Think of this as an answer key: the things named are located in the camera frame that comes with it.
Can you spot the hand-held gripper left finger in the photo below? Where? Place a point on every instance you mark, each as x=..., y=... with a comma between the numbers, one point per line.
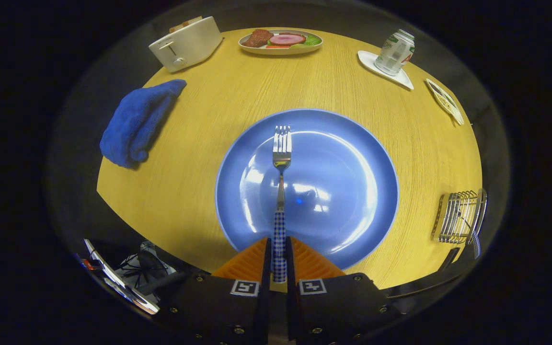
x=267, y=263

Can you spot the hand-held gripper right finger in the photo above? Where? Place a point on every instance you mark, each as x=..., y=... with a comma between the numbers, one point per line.
x=290, y=263

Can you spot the blue round plate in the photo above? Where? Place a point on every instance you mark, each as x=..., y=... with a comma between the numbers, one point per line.
x=343, y=191

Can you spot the silver flat device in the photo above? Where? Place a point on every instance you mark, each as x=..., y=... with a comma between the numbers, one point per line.
x=122, y=287

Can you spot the blue cloth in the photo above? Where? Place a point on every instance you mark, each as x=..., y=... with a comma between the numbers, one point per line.
x=132, y=124

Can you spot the oval food plate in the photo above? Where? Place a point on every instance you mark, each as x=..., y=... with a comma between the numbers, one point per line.
x=281, y=50

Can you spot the white square coaster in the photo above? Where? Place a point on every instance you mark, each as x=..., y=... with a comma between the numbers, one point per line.
x=367, y=60

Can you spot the green lettuce leaf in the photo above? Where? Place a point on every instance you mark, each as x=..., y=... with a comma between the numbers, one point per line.
x=312, y=40

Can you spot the pink ham slice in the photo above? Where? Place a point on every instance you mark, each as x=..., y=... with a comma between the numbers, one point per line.
x=287, y=39

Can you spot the white divided bean dish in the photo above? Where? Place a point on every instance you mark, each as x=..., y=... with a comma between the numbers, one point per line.
x=446, y=101

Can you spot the brown meat piece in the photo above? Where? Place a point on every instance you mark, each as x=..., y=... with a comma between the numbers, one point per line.
x=258, y=38

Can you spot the white toaster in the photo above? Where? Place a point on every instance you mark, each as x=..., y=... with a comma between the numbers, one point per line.
x=189, y=45

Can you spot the white drink bottle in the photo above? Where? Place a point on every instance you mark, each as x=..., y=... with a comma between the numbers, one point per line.
x=393, y=52

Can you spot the toasted bread slice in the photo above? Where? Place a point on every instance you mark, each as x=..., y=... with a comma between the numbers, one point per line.
x=194, y=21
x=178, y=27

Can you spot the black table edge bracket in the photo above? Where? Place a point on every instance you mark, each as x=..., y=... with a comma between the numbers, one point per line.
x=450, y=258

